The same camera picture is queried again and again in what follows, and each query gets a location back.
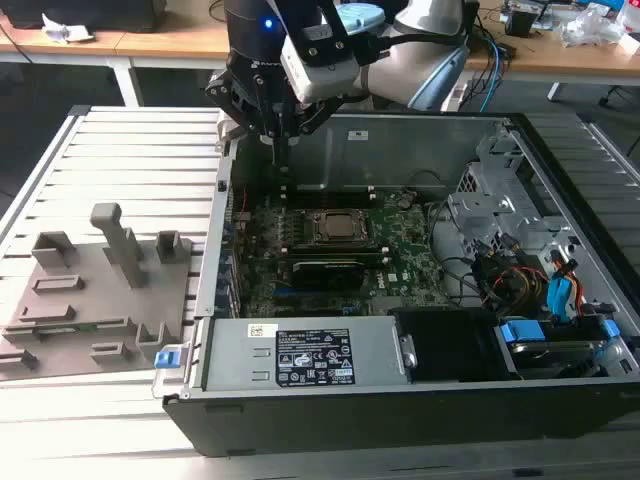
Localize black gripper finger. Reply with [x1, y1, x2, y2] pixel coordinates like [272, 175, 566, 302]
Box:
[282, 96, 347, 197]
[203, 71, 283, 197]

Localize black RAM slot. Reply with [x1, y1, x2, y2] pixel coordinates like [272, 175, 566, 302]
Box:
[281, 243, 391, 254]
[282, 195, 377, 209]

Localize grey plastic case latch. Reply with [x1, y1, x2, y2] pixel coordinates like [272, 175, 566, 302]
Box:
[215, 112, 249, 151]

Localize CPU socket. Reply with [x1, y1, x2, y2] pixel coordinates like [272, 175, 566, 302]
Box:
[298, 205, 377, 247]

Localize silver CPU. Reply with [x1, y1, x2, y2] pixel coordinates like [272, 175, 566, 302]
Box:
[313, 208, 372, 242]

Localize green motherboard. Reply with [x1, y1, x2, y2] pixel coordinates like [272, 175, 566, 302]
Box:
[227, 187, 451, 321]

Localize black graphics card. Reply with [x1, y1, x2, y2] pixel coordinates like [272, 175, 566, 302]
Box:
[289, 257, 369, 294]

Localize black bag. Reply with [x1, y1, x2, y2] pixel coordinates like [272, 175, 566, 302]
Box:
[8, 0, 169, 34]

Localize silver drive cage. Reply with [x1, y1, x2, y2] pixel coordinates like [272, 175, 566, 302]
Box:
[446, 132, 576, 261]

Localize crumpled white paper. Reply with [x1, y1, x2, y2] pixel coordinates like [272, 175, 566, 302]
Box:
[40, 12, 95, 44]

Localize small black box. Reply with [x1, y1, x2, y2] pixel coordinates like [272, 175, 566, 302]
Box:
[503, 7, 540, 37]

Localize grey parts rack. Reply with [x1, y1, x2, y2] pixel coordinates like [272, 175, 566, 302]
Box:
[0, 202, 197, 384]

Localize grey power supply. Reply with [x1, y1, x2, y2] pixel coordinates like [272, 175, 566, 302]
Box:
[202, 315, 407, 392]

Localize black fan shroud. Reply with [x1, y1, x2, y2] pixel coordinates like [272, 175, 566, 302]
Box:
[388, 305, 509, 385]

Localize blue case latch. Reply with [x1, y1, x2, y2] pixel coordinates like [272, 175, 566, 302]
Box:
[154, 349, 182, 372]

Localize clear plastic bag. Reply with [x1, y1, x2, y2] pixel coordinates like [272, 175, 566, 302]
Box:
[559, 3, 626, 49]

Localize hard disk in blue carrier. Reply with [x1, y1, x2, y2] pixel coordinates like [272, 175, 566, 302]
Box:
[493, 317, 629, 381]

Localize black open PC case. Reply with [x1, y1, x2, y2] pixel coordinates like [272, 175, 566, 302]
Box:
[162, 110, 640, 459]

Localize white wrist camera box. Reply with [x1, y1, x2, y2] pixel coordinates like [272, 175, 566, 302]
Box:
[278, 22, 362, 105]

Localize yellow red power wires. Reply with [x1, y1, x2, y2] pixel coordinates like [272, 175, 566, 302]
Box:
[477, 262, 549, 306]

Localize blue flat wire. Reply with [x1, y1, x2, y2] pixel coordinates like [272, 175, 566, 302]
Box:
[546, 272, 579, 321]

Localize red orange wire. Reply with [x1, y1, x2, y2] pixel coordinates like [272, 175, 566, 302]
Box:
[553, 252, 587, 316]

